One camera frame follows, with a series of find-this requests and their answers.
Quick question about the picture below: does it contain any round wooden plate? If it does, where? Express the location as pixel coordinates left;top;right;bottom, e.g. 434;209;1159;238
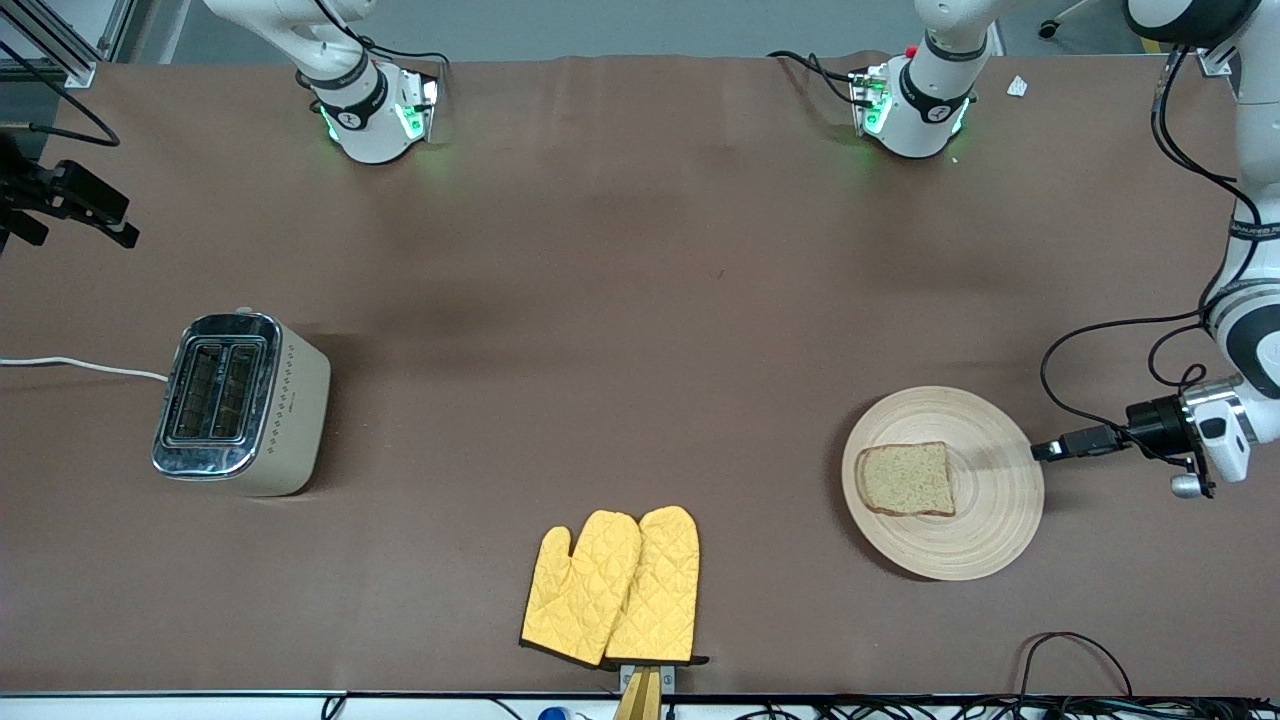
841;386;1046;582

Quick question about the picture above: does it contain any brown table cover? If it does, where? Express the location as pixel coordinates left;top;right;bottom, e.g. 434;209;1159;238
0;52;1280;697

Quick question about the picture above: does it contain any yellow quilted oven mitt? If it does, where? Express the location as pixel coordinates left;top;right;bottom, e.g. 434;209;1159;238
603;505;711;668
519;510;643;669

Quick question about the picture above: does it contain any black cable tangle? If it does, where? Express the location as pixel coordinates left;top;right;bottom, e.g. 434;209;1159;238
820;697;1280;720

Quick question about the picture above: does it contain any brown bread toast slice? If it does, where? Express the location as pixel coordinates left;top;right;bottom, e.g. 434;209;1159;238
855;441;957;518

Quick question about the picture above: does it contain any black left arm base cable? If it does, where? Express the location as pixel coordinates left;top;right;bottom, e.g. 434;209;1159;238
768;50;863;109

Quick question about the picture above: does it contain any black arm base cable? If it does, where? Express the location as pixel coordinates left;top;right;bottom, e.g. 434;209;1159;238
315;0;448;91
768;50;863;109

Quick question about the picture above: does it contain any beige chrome two-slot toaster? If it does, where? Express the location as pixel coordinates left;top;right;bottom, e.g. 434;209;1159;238
150;308;333;498

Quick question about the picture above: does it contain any wooden stick with grey bracket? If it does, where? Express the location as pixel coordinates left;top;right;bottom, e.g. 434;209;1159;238
612;664;677;720

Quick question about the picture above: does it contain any black right arm base cable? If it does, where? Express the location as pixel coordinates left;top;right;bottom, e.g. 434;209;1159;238
315;0;448;91

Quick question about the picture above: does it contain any black looped cable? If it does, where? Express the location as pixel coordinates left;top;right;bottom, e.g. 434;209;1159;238
1020;631;1136;701

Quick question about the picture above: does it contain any white toaster power cord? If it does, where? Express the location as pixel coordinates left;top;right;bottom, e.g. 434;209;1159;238
0;356;169;383

